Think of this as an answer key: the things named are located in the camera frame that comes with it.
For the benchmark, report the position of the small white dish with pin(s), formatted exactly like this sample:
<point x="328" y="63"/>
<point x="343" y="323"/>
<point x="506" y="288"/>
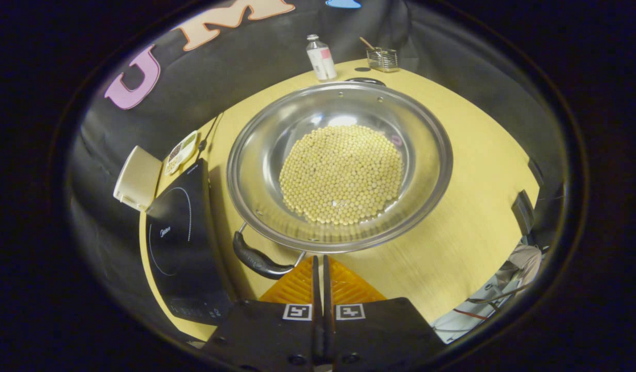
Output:
<point x="181" y="152"/>

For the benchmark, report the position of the white toaster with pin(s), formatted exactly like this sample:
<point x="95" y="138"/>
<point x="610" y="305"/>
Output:
<point x="138" y="178"/>

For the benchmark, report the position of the black induction cooktop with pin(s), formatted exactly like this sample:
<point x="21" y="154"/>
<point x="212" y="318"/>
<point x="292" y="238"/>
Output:
<point x="178" y="237"/>

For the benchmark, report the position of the black backdrop cloth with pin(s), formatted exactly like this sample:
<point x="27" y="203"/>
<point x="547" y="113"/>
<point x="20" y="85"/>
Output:
<point x="235" y="67"/>

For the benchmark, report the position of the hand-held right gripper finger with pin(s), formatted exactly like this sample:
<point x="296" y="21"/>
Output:
<point x="328" y="294"/>
<point x="317" y="289"/>

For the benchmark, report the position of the pile of yellow soybeans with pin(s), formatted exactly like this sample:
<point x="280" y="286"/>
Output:
<point x="341" y="175"/>

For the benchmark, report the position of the black bracket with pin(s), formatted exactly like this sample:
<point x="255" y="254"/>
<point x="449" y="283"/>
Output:
<point x="523" y="212"/>

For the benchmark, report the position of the wooden stick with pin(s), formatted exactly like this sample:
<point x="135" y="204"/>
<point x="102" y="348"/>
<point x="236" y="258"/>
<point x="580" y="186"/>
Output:
<point x="367" y="43"/>

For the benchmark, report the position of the white cloth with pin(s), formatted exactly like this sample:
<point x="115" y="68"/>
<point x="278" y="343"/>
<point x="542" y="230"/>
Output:
<point x="525" y="261"/>

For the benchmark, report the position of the clear bottle with pink label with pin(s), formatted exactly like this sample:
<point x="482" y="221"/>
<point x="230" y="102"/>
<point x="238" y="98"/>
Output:
<point x="321" y="62"/>

